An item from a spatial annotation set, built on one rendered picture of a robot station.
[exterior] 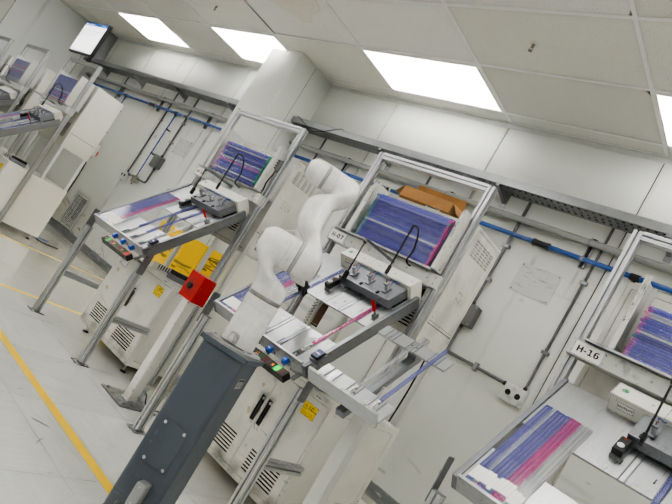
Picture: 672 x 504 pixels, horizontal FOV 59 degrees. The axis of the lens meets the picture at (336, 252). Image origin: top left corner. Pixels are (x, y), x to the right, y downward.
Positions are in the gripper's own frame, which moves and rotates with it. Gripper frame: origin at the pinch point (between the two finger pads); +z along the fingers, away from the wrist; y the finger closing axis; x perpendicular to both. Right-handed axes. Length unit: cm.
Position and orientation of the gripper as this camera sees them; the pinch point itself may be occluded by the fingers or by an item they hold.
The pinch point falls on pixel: (302, 290)
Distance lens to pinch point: 273.9
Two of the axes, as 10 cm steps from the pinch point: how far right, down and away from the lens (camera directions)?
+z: 1.6, 8.0, 5.7
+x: -7.2, 4.9, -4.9
